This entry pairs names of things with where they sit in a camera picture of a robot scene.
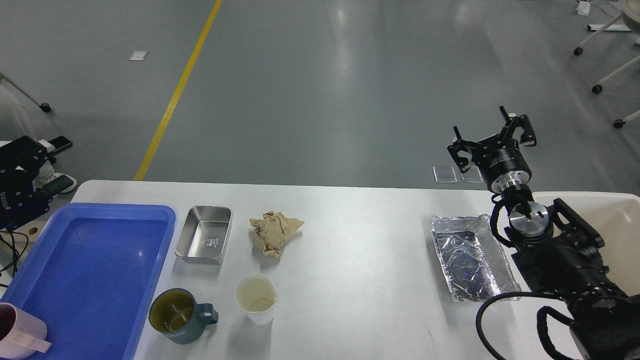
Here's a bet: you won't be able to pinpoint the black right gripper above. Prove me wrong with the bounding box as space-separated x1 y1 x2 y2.
446 105 537 194

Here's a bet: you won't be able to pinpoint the stainless steel rectangular tin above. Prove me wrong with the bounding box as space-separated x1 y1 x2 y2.
174 205 233 266

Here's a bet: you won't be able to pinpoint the dark teal mug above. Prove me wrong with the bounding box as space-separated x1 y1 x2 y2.
147 288 219 345

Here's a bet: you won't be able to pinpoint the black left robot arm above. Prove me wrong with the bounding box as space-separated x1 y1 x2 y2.
0 136 73 230

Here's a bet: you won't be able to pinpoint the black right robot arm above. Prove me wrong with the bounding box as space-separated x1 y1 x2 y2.
447 105 640 360

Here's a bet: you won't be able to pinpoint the clear floor plate right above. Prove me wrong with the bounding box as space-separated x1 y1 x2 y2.
461 166 484 183

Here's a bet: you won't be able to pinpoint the clear floor plate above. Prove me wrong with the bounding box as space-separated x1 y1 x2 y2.
432 165 458 183
461 166 484 183

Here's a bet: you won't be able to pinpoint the clear floor plate left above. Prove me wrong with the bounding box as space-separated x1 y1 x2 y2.
432 165 458 183

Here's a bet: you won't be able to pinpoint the white wheeled stand legs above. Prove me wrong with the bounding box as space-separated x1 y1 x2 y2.
573 0 640 129

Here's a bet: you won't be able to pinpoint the aluminium foil tray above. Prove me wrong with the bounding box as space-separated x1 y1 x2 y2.
430 214 521 303

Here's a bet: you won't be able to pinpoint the white plastic bin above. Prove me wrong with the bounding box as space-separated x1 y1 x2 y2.
534 191 640 296

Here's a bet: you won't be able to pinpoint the crumpled brown paper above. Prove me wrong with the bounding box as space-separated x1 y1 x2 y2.
249 210 305 258

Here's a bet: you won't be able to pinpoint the white paper cup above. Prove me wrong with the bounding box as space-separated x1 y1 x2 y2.
234 272 278 326

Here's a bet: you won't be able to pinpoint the blue plastic tray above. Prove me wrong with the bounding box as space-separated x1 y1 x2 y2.
1 202 176 360

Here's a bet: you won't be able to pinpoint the white sneaker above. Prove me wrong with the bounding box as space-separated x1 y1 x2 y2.
47 173 78 194

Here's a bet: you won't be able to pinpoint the grey wheeled stand leg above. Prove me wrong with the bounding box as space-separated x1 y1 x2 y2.
0 71 52 114

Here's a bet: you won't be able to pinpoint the pink mug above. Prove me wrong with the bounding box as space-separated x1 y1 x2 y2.
0 302 51 360

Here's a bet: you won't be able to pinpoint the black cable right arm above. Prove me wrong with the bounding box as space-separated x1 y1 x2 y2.
475 292 576 360

